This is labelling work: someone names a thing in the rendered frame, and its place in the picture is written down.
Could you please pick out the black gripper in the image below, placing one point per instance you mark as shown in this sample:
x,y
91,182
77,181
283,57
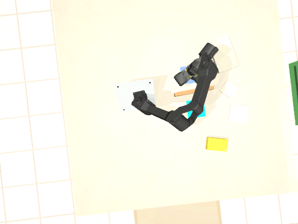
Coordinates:
x,y
183,76

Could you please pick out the brown wooden bar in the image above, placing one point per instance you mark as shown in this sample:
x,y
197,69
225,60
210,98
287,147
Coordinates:
x,y
189,92

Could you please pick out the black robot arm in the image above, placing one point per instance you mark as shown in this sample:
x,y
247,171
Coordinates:
x,y
207,71

